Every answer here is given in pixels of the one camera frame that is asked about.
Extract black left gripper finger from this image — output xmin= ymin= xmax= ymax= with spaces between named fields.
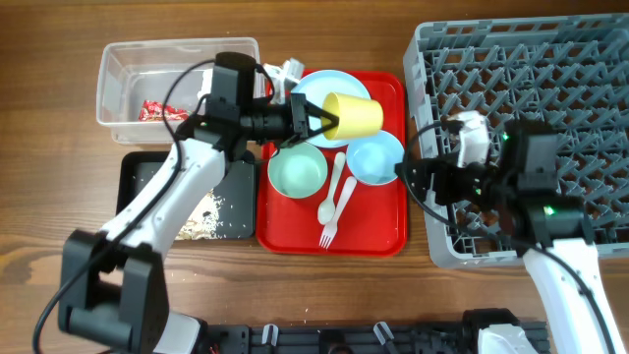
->
xmin=300 ymin=93 xmax=339 ymax=121
xmin=279 ymin=122 xmax=340 ymax=148

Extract light blue plate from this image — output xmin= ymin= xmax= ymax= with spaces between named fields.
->
xmin=291 ymin=70 xmax=371 ymax=148

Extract yellow plastic cup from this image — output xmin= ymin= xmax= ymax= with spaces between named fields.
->
xmin=321 ymin=92 xmax=384 ymax=141

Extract light green bowl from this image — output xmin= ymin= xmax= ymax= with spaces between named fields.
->
xmin=267 ymin=143 xmax=328 ymax=199

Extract light blue bowl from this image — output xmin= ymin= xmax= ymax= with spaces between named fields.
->
xmin=346 ymin=130 xmax=404 ymax=186

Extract white plastic fork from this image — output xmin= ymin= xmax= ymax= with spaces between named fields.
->
xmin=319 ymin=176 xmax=358 ymax=250

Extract food scraps rice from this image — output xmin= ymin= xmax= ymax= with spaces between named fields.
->
xmin=176 ymin=191 xmax=224 ymax=240

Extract red snack wrapper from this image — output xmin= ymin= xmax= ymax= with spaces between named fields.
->
xmin=139 ymin=100 xmax=191 ymax=122

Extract white napkin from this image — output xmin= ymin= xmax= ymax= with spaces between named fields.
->
xmin=197 ymin=69 xmax=213 ymax=99

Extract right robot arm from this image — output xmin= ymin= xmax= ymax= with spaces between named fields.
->
xmin=394 ymin=121 xmax=625 ymax=353

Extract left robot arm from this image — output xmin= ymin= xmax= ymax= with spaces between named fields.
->
xmin=32 ymin=52 xmax=339 ymax=353

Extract grey dishwasher rack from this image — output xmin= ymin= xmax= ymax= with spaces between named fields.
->
xmin=403 ymin=14 xmax=628 ymax=259

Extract clear plastic waste bin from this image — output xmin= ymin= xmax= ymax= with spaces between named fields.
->
xmin=95 ymin=37 xmax=259 ymax=145

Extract black plastic tray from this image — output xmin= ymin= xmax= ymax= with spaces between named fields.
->
xmin=116 ymin=151 xmax=257 ymax=240

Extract white plastic spoon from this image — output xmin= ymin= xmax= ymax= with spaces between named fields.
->
xmin=317 ymin=151 xmax=346 ymax=225

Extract red serving tray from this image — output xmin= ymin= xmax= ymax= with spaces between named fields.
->
xmin=256 ymin=70 xmax=408 ymax=257

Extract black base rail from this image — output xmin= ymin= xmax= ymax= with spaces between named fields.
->
xmin=196 ymin=308 xmax=550 ymax=354

